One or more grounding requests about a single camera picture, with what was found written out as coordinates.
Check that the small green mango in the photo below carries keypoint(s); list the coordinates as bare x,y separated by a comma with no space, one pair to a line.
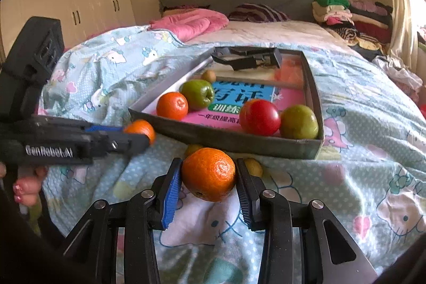
299,122

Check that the small brown kiwi right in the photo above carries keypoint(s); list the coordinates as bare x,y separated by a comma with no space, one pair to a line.
254,167

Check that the left hand with red nails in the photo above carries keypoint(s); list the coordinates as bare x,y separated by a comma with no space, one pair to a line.
22,185

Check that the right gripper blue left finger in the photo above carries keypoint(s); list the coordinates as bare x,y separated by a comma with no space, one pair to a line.
93,242

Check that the pile of folded clothes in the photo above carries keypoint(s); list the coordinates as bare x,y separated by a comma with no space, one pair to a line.
365,26

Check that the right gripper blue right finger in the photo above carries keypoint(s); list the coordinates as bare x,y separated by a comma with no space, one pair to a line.
328,253

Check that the striped purple pillow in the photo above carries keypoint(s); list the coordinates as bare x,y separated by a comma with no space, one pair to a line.
256,13

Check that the large green mango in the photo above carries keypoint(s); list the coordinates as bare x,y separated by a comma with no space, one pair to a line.
198,92

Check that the pink chinese workbook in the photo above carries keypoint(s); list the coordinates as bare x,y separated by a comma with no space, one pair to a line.
229,97

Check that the grey cardboard box tray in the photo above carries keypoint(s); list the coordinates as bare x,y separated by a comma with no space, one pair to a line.
184,69

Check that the hello kitty blue quilt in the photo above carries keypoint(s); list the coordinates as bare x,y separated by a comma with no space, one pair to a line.
370,171

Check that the red tomato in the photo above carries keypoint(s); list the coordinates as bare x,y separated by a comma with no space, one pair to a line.
263,118

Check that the black gripper part in tray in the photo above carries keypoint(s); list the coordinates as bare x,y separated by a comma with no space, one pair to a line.
241,58

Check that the cream curtain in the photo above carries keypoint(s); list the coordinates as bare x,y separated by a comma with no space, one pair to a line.
408,16

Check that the orange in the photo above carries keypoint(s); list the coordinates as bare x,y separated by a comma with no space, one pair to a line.
172,105
141,127
243,114
209,174

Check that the pink quilt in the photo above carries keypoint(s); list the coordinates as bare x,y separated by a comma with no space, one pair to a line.
190,24

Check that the brown kiwi front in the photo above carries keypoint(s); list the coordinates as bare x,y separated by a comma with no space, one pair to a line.
209,76

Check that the brown kiwi back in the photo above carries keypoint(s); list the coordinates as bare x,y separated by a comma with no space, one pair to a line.
191,149

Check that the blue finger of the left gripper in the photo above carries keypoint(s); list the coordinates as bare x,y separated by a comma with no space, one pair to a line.
100,128
114,142

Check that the white bed sheet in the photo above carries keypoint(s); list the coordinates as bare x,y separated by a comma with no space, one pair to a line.
294,35

